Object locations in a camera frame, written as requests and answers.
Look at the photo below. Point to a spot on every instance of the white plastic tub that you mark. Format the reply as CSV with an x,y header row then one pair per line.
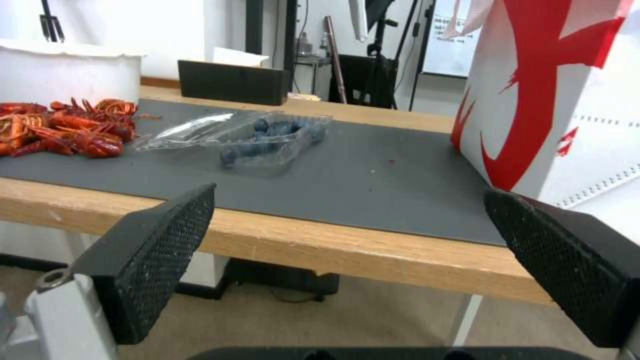
x,y
65,71

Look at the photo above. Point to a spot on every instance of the white red takeout bag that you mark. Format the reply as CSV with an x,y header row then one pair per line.
x,y
550,97

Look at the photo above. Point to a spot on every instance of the black tripod stand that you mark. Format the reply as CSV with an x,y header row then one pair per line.
x,y
387,56

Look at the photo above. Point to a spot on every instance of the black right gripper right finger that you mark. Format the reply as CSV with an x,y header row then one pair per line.
x,y
565,258

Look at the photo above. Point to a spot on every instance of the wooden table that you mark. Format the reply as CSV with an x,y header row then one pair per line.
x,y
320,247

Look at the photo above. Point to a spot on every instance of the white whiteboard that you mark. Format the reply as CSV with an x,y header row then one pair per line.
x,y
447,37

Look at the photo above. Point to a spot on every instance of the grey table mat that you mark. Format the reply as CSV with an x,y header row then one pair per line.
x,y
280,168

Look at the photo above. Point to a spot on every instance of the black rectangular box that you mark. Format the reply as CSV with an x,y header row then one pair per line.
x,y
232,82

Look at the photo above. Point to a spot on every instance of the dark red pole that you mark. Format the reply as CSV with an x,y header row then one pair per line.
x,y
336,60

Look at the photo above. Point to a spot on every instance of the clear plastic takeout container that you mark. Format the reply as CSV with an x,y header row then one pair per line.
x,y
240,142

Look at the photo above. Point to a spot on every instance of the red crayfish pile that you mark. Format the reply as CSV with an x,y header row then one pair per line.
x,y
65,127

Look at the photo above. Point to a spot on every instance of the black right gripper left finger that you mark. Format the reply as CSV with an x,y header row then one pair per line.
x,y
150,258

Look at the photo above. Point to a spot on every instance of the blueberries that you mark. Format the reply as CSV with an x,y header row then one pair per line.
x,y
267,140

